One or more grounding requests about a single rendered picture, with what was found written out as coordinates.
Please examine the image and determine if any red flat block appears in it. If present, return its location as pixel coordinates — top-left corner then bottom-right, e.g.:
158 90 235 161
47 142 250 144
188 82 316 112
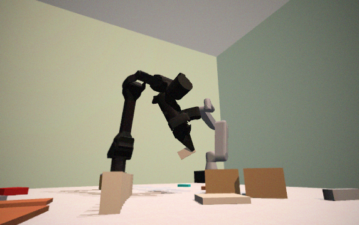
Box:
0 187 29 195

